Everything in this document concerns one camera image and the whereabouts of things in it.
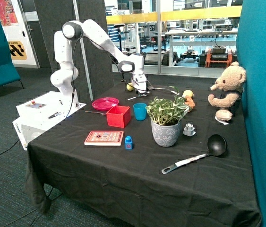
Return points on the red open box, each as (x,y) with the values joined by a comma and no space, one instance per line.
(119,116)

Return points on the black tablecloth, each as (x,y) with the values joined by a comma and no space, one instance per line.
(129,185)

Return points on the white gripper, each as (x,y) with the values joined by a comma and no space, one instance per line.
(139,83)

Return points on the silver spoon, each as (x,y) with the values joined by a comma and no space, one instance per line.
(142,95)

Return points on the yellow tennis ball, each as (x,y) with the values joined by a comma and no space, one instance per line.
(129,87)

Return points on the silver fork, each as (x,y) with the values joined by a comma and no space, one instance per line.
(103,114)

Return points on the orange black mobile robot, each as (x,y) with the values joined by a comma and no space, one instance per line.
(218,57)

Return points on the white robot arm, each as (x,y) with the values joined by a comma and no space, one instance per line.
(74,30)

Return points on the green potted plant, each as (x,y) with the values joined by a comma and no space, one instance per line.
(166,112)

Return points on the pink plastic plate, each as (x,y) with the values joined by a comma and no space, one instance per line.
(105,103)

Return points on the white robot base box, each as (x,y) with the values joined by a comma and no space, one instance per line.
(38,115)

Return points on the black ladle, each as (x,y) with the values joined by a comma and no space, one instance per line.
(216,145)

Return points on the beige teddy bear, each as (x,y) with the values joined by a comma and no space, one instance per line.
(231,84)

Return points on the blue toy block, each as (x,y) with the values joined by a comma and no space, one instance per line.
(128,143)

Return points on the orange toy carrot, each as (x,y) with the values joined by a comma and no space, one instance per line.
(189,102)

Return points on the black slotted spatula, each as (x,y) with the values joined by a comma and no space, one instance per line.
(149,86)

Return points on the yellow lemon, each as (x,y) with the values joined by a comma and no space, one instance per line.
(188,93)

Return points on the yellow black sign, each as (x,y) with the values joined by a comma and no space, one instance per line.
(17,50)

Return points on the grey patterned flower pot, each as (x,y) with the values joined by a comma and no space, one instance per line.
(166,136)

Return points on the teal partition wall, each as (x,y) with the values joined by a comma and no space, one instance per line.
(251,46)

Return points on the red book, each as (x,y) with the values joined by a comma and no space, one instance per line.
(104,138)

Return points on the white power adapter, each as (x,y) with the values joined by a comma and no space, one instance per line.
(189,130)

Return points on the red wall poster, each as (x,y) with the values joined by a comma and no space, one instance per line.
(7,14)

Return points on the blue plastic cup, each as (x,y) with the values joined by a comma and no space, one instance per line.
(139,111)

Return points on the white lab table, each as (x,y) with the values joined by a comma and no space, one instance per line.
(189,47)

